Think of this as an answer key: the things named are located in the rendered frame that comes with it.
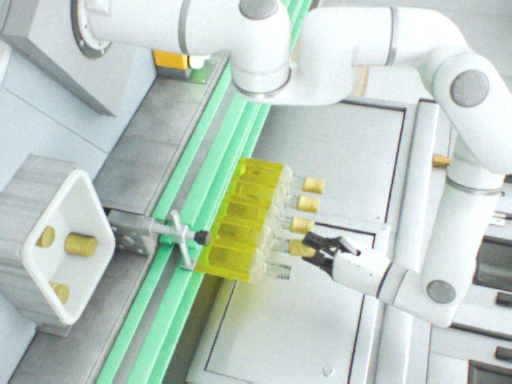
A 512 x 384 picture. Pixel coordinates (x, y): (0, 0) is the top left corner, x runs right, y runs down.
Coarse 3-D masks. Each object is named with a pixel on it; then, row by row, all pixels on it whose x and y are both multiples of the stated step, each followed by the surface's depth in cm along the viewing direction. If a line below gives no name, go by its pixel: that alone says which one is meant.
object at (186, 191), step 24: (288, 0) 148; (216, 96) 126; (216, 120) 121; (192, 144) 117; (216, 144) 116; (192, 168) 113; (216, 168) 112; (168, 192) 109; (192, 192) 108; (168, 216) 105; (192, 216) 105
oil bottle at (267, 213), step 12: (228, 204) 120; (240, 204) 120; (252, 204) 120; (264, 204) 120; (228, 216) 119; (240, 216) 118; (252, 216) 118; (264, 216) 118; (276, 216) 118; (276, 228) 119
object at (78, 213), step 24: (72, 192) 92; (48, 216) 81; (72, 216) 98; (96, 216) 96; (96, 240) 102; (24, 264) 79; (48, 264) 96; (72, 264) 100; (96, 264) 100; (48, 288) 84; (72, 288) 97; (72, 312) 95
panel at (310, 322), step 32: (320, 224) 135; (352, 224) 133; (288, 256) 129; (224, 288) 124; (256, 288) 124; (288, 288) 124; (320, 288) 124; (224, 320) 120; (256, 320) 119; (288, 320) 119; (320, 320) 119; (352, 320) 118; (224, 352) 115; (256, 352) 115; (288, 352) 115; (320, 352) 114; (352, 352) 114
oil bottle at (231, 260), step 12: (216, 240) 115; (204, 252) 113; (216, 252) 113; (228, 252) 112; (240, 252) 112; (252, 252) 112; (204, 264) 113; (216, 264) 112; (228, 264) 111; (240, 264) 111; (252, 264) 110; (264, 264) 112; (228, 276) 114; (240, 276) 113; (252, 276) 111
